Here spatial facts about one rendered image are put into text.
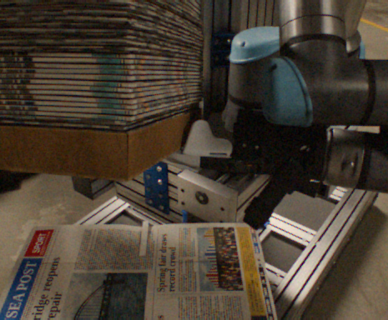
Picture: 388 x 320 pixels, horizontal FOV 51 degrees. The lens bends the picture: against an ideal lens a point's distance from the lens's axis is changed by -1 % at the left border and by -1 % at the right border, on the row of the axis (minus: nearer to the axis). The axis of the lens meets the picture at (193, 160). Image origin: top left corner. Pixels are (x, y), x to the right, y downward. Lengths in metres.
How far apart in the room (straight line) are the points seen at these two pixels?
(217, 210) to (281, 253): 0.69
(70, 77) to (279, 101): 0.21
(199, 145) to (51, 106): 0.20
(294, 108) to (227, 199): 0.42
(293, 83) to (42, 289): 0.43
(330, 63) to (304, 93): 0.04
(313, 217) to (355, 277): 0.30
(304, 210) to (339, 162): 1.20
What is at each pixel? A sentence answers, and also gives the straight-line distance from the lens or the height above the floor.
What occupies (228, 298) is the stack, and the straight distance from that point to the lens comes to 0.58.
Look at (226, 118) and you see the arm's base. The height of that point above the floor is 0.86.
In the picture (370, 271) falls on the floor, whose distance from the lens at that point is 1.86.
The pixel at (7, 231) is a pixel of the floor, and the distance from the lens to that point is 2.06.
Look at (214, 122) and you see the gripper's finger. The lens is 0.61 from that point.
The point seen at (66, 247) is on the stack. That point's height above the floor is 0.83.
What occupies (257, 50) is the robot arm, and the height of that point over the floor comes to 1.03.
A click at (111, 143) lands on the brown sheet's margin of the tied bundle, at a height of 1.10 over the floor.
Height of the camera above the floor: 1.29
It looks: 33 degrees down
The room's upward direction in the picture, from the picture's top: straight up
